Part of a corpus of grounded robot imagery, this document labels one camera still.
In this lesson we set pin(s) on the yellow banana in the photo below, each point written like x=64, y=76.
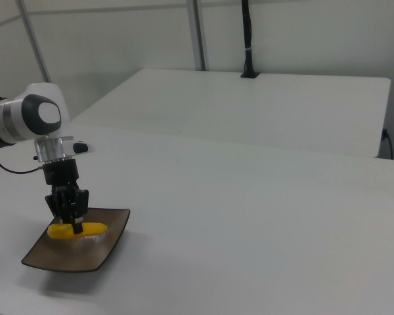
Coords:
x=95, y=228

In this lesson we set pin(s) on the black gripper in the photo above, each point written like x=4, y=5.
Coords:
x=60, y=172

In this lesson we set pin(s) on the slanted aluminium frame post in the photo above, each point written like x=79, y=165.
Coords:
x=34, y=41

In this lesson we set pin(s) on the black camera pole with base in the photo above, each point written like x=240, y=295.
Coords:
x=248, y=39

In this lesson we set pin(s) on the square brown ceramic plate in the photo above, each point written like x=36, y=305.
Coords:
x=85, y=256

